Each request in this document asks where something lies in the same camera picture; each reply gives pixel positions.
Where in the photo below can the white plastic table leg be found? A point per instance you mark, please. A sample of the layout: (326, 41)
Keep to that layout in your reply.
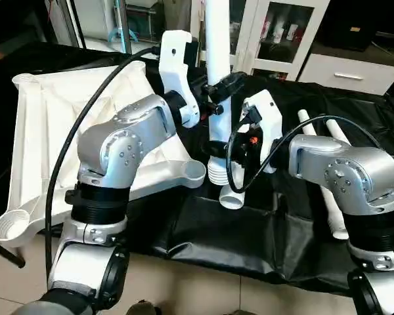
(232, 198)
(337, 131)
(336, 216)
(218, 39)

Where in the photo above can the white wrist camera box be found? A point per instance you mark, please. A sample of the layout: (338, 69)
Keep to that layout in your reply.
(266, 125)
(176, 62)

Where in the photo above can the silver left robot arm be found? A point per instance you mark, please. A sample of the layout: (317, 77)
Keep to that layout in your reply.
(125, 144)

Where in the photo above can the black metal workbench leg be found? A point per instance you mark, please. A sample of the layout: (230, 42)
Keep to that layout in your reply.
(6, 256)

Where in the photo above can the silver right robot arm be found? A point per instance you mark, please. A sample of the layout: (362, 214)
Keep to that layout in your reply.
(354, 177)

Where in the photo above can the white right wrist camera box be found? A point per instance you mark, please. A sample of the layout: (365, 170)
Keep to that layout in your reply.
(266, 125)

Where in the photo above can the white plastic table top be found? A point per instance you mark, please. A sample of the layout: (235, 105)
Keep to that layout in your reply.
(39, 131)

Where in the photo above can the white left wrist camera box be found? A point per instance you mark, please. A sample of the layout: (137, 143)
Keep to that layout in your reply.
(176, 62)

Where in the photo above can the black table mat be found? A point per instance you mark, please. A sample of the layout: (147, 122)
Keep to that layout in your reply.
(217, 243)

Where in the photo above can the white glass door cabinet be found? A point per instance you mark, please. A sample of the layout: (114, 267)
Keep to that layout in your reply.
(276, 33)

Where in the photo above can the white drawer unit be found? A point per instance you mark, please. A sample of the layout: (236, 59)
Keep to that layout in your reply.
(351, 73)

